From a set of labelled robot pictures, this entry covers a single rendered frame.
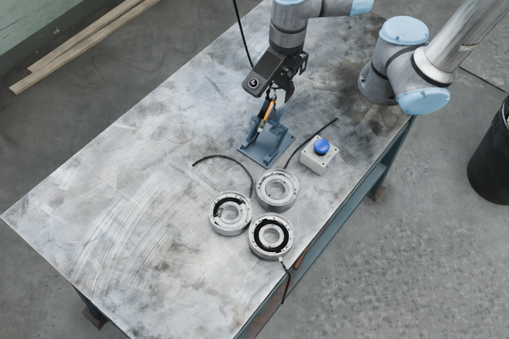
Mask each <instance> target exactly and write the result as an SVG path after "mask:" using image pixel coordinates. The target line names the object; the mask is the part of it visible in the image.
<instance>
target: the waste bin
mask: <svg viewBox="0 0 509 339"><path fill-rule="evenodd" d="M508 117H509V95H508V96H507V97H506V98H505V99H504V101H503V102H502V105H501V106H500V108H499V109H498V111H497V113H496V115H495V116H494V118H493V121H492V122H491V126H490V127H489V130H488V131H487V133H486V134H485V136H484V138H483V140H482V141H481V143H480V144H479V147H478V148H477V149H476V152H475V153H474V155H473V156H472V158H471V160H470V162H469V163H468V166H467V177H468V179H469V181H470V184H471V185H472V187H473V188H474V190H475V191H476V192H477V193H478V194H479V195H481V196H482V197H484V198H485V199H486V200H488V201H491V202H492V203H495V204H500V205H509V126H508V124H507V121H506V119H507V118H508Z"/></svg>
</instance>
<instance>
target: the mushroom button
mask: <svg viewBox="0 0 509 339"><path fill-rule="evenodd" d="M314 150H315V151H317V152H318V153H321V154H323V153H326V152H327V151H328V150H329V142H328V141H327V140H325V139H322V138H320V139H318V140H316V141H315V142H314Z"/></svg>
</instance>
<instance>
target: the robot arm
mask: <svg viewBox="0 0 509 339"><path fill-rule="evenodd" d="M373 3H374V0H273V4H272V11H271V16H270V29H269V44H270V45H269V47H268V48H267V50H266V51H265V52H264V53H263V54H262V56H261V57H260V59H259V60H258V62H257V63H256V64H255V65H254V67H253V68H252V69H251V71H250V72H249V74H248V75H247V76H246V78H245V79H244V80H243V82H242V87H243V89H244V90H245V91H246V92H247V93H249V94H250V95H252V96H253V97H255V98H260V97H261V96H262V98H263V99H264V101H265V99H268V98H270V96H269V94H270V87H271V86H272V85H273V84H276V85H277V86H278V88H277V89H276V96H277V99H276V106H275V108H276V110H277V111H279V110H282V109H283V108H284V107H285V105H286V104H287V102H288V101H289V99H290V98H291V97H292V95H293V93H294V91H295V85H294V84H293V81H292V79H293V77H294V76H295V75H296V74H297V72H298V69H299V68H300V72H299V76H300V75H301V74H302V73H303V72H305V70H306V66H307V62H308V56H309V54H308V53H307V52H306V51H304V50H303V47H304V41H305V36H306V32H307V27H308V19H309V18H318V17H343V16H349V17H350V16H353V15H359V14H366V13H368V12H369V11H370V10H371V8H372V7H373ZM508 13H509V0H465V1H464V2H463V4H462V5H461V6H460V7H459V8H458V9H457V10H456V12H455V13H454V14H453V15H452V17H451V18H450V19H449V20H448V22H447V23H446V24H445V25H444V26H443V28H442V29H441V30H440V31H439V32H438V34H437V35H436V36H435V37H434V39H433V40H432V41H431V43H429V44H428V46H426V41H427V40H428V38H429V30H428V28H427V26H426V25H425V24H424V23H423V22H421V21H420V20H418V19H414V18H412V17H406V16H398V17H393V18H390V19H388V20H387V21H386V22H385V23H384V24H383V28H382V29H381V30H380V32H379V38H378V41H377V44H376V47H375V50H374V53H373V56H372V58H371V60H370V61H369V62H368V64H367V65H366V66H365V67H364V68H363V69H362V71H361V72H360V75H359V77H358V88H359V90H360V92H361V94H362V95H363V96H364V97H365V98H366V99H368V100H369V101H371V102H373V103H374V104H378V105H382V106H395V105H398V104H399V105H400V107H401V109H402V110H403V111H404V112H405V113H406V114H410V115H423V114H429V113H432V112H434V111H436V110H438V109H440V108H442V107H444V106H445V105H446V104H447V103H448V102H449V100H450V92H449V90H448V87H449V86H450V85H451V84H452V83H453V82H454V81H455V79H456V78H457V70H456V69H457V68H458V67H459V66H460V65H461V64H462V63H463V61H464V60H465V59H466V58H467V57H468V56H469V55H470V54H471V53H472V52H473V50H474V49H475V48H476V47H477V46H478V45H479V44H480V43H481V42H482V41H483V40H484V38H485V37H487V35H488V34H490V32H491V31H492V30H493V29H494V28H495V27H496V26H497V25H498V24H499V23H500V22H501V21H502V19H503V18H504V17H505V16H506V15H507V14H508ZM300 54H304V57H302V56H301V55H300ZM304 62H305V65H304V68H303V69H302V66H303V63H304Z"/></svg>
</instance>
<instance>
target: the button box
mask: <svg viewBox="0 0 509 339"><path fill-rule="evenodd" d="M320 138H321V137H320V136H318V135H316V136H315V137H314V138H313V140H312V141H311V142H310V143H309V144H308V145H307V146H306V147H305V149H304V150H303V151H302V152H301V156H300V159H299V162H300V163H302V164H304V165H305V166H306V167H308V168H309V169H310V170H312V171H314V172H315V173H316V174H318V175H319V176H322V175H323V174H324V173H325V172H326V171H327V169H328V168H329V167H330V166H331V165H332V163H333V162H334V161H335V160H336V158H337V155H338V152H339V149H338V148H336V147H335V146H333V145H331V144H330V143H329V150H328V151H327V152H326V153H323V154H321V153H318V152H317V151H315V150H314V142H315V141H316V140H318V139H320Z"/></svg>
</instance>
